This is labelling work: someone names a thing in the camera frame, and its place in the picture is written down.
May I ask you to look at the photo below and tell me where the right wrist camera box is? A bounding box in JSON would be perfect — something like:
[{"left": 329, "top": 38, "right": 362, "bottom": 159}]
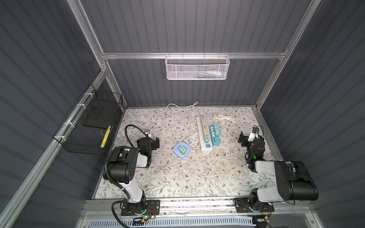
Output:
[{"left": 248, "top": 126, "right": 260, "bottom": 142}]

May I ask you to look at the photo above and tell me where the black pad in basket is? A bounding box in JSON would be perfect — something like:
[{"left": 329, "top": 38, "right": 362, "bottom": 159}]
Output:
[{"left": 82, "top": 107, "right": 118, "bottom": 130}]

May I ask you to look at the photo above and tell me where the white multicolour power strip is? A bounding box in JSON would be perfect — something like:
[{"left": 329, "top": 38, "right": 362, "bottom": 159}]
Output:
[{"left": 196, "top": 116, "right": 213, "bottom": 154}]

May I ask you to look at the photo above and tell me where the white adapter cable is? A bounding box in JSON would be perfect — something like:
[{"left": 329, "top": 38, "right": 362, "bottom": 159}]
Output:
[{"left": 184, "top": 127, "right": 198, "bottom": 144}]

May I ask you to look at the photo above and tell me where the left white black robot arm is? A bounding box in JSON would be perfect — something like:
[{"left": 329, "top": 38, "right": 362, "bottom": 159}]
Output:
[{"left": 102, "top": 137, "right": 160, "bottom": 208}]

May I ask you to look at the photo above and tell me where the teal USB power strip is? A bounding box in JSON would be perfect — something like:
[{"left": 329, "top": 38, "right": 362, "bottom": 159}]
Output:
[{"left": 210, "top": 123, "right": 220, "bottom": 146}]

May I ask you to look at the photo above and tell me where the green charger cube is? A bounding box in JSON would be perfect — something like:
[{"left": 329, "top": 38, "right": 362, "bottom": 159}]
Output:
[{"left": 178, "top": 146, "right": 187, "bottom": 155}]

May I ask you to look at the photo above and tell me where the black wire wall basket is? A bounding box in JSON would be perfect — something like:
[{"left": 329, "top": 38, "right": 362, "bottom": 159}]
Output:
[{"left": 54, "top": 86, "right": 123, "bottom": 155}]

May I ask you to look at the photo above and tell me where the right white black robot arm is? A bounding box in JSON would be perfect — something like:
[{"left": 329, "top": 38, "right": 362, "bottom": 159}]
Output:
[{"left": 238, "top": 127, "right": 319, "bottom": 212}]

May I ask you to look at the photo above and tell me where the yellow marker pen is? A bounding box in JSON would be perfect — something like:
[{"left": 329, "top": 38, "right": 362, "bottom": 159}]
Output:
[{"left": 100, "top": 125, "right": 112, "bottom": 148}]

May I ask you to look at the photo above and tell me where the floral table mat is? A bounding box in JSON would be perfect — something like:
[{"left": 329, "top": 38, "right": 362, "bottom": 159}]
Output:
[{"left": 95, "top": 106, "right": 291, "bottom": 200}]

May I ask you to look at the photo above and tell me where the white power strip cable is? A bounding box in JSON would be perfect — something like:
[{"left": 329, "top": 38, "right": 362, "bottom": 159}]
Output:
[{"left": 164, "top": 101, "right": 202, "bottom": 117}]

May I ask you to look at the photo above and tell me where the blue triangular socket adapter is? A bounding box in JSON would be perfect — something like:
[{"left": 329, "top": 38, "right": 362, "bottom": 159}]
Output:
[{"left": 173, "top": 142, "right": 191, "bottom": 159}]

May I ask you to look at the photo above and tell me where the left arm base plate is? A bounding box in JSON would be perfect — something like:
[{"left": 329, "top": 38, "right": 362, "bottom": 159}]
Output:
[{"left": 121, "top": 200, "right": 161, "bottom": 216}]

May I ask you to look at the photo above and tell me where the white coiled cable right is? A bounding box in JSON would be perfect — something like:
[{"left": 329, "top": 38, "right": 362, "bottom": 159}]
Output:
[{"left": 212, "top": 113, "right": 236, "bottom": 122}]

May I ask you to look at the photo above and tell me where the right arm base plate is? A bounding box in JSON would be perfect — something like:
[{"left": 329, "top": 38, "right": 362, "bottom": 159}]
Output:
[{"left": 233, "top": 198, "right": 275, "bottom": 213}]

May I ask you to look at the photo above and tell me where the white wire mesh basket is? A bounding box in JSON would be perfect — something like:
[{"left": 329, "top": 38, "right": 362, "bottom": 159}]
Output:
[{"left": 165, "top": 54, "right": 230, "bottom": 80}]

